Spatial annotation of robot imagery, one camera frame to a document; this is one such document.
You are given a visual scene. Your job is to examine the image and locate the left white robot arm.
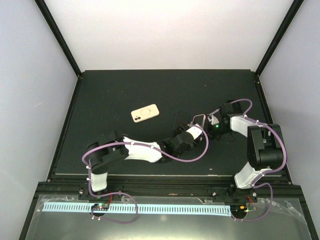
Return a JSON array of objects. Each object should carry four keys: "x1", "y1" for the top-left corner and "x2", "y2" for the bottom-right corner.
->
[{"x1": 82, "y1": 123, "x2": 209, "y2": 200}]

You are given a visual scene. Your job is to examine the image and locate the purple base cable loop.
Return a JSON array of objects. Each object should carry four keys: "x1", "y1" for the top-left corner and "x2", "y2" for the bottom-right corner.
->
[{"x1": 87, "y1": 189, "x2": 139, "y2": 224}]

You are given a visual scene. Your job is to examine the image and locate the right black frame post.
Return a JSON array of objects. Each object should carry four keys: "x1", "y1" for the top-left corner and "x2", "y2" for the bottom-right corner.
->
[{"x1": 254, "y1": 0, "x2": 306, "y2": 76}]

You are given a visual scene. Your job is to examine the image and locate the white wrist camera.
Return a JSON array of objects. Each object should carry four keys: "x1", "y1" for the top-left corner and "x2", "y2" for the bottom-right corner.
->
[
  {"x1": 207, "y1": 115, "x2": 220, "y2": 126},
  {"x1": 186, "y1": 124, "x2": 203, "y2": 142}
]

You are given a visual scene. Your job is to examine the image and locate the pink cased phone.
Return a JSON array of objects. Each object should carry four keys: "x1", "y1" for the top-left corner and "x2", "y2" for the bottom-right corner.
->
[{"x1": 192, "y1": 114, "x2": 207, "y2": 129}]

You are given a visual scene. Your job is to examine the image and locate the left black frame post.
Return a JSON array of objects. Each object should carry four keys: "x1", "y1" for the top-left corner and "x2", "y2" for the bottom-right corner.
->
[{"x1": 33, "y1": 0, "x2": 83, "y2": 77}]

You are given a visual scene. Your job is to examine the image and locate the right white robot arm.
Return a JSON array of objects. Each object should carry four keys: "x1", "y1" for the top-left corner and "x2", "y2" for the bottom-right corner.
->
[{"x1": 206, "y1": 98, "x2": 287, "y2": 202}]

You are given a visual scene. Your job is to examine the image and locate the black frame post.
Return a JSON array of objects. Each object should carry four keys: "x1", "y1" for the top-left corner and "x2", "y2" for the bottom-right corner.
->
[
  {"x1": 33, "y1": 0, "x2": 83, "y2": 77},
  {"x1": 254, "y1": 0, "x2": 306, "y2": 76}
]

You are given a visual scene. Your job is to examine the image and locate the small electronics board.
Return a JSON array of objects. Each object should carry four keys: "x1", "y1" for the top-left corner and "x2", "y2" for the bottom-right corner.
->
[{"x1": 91, "y1": 203, "x2": 109, "y2": 212}]

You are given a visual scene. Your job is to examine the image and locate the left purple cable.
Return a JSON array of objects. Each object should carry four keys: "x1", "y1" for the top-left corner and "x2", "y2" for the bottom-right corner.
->
[{"x1": 81, "y1": 122, "x2": 210, "y2": 176}]

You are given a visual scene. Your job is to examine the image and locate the blue phone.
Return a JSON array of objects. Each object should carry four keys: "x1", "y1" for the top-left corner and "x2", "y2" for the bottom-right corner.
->
[{"x1": 172, "y1": 109, "x2": 190, "y2": 132}]

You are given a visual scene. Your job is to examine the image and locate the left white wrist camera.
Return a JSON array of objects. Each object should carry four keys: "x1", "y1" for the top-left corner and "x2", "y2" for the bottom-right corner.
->
[{"x1": 186, "y1": 124, "x2": 203, "y2": 142}]

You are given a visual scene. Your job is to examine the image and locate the beige cased phone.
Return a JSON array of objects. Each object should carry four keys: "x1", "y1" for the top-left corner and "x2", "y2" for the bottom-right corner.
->
[{"x1": 130, "y1": 104, "x2": 160, "y2": 123}]

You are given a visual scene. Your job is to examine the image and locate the light blue slotted cable duct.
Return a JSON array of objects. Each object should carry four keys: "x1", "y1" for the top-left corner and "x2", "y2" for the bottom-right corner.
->
[{"x1": 42, "y1": 202, "x2": 232, "y2": 217}]

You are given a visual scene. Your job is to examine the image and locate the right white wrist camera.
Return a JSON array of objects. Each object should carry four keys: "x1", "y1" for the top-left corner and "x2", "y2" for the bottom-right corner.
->
[{"x1": 207, "y1": 115, "x2": 220, "y2": 126}]

